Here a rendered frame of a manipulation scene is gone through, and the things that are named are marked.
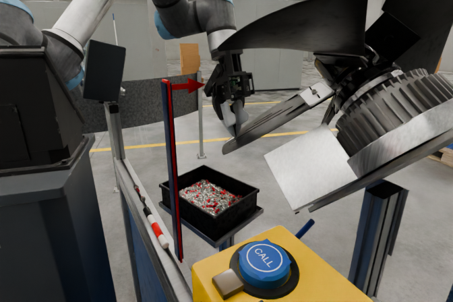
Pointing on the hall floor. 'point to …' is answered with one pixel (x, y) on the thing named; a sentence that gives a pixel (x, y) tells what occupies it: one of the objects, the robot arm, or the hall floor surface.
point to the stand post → (374, 236)
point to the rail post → (129, 243)
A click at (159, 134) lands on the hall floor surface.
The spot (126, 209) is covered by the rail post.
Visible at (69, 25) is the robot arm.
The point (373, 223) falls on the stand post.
